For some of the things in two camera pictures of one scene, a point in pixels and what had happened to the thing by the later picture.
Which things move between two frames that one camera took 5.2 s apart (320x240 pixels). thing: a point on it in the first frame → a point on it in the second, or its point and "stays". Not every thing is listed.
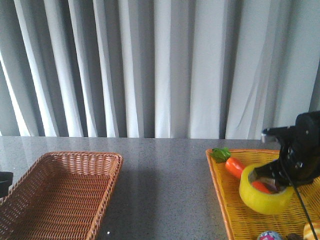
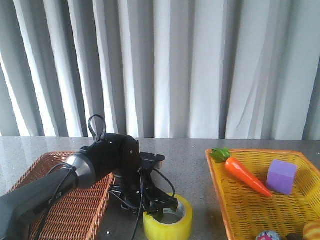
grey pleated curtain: [208, 69] stays
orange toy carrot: [234, 167] stays
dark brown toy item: [295, 236] stays
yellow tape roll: [260, 201] → [182, 230]
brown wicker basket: [60, 197] stays
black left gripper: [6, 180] → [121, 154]
